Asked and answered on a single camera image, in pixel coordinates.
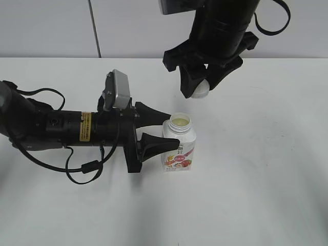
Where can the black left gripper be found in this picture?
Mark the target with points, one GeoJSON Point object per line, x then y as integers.
{"type": "Point", "coordinates": [119, 127]}

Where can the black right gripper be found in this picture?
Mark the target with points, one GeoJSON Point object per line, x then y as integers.
{"type": "Point", "coordinates": [218, 56]}

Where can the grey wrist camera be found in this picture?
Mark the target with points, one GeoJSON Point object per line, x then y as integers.
{"type": "Point", "coordinates": [168, 7]}
{"type": "Point", "coordinates": [117, 91]}

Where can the white strawberry yogurt drink bottle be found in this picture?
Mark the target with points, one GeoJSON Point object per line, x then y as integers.
{"type": "Point", "coordinates": [179, 126]}

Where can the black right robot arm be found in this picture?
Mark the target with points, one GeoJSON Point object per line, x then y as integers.
{"type": "Point", "coordinates": [218, 18]}

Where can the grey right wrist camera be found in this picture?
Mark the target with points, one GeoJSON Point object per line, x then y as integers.
{"type": "Point", "coordinates": [168, 7]}

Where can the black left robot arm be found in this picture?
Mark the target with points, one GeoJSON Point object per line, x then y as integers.
{"type": "Point", "coordinates": [32, 125]}

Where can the white plastic bottle cap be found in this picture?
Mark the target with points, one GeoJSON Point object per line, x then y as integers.
{"type": "Point", "coordinates": [202, 90]}

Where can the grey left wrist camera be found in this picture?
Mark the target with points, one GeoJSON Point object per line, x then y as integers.
{"type": "Point", "coordinates": [117, 91]}

